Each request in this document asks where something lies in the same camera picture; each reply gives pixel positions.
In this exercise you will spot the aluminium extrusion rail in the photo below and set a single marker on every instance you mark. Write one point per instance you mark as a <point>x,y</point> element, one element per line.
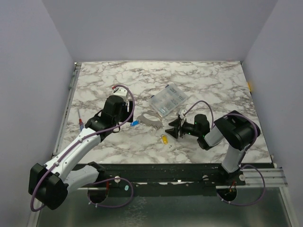
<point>273,177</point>

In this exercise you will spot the blue key tag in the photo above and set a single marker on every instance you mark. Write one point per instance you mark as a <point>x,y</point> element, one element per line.
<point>134,123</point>

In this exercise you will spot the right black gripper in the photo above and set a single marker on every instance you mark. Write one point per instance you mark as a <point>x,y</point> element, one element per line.
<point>179,127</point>

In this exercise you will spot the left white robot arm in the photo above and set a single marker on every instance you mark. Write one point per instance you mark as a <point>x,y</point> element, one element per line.
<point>49,184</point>

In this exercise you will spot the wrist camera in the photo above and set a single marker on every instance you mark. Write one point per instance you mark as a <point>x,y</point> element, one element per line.
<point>182,113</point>
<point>121,92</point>

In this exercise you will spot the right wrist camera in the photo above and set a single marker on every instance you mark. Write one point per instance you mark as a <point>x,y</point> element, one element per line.
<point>182,113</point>

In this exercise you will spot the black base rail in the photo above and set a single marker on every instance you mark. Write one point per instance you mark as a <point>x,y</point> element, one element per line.
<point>162,180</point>

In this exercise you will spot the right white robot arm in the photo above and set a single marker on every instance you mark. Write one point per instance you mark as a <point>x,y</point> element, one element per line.
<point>238,130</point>

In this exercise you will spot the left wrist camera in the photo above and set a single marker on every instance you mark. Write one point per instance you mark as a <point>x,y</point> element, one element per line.
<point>121,92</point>

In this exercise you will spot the clear plastic screw box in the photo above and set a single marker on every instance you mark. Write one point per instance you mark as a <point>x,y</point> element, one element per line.
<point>167,99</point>

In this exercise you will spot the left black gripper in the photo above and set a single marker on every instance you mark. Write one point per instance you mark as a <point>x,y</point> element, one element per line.
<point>127,114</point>

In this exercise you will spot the red blue screwdriver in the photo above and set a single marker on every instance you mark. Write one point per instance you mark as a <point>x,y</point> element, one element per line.
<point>81,124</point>

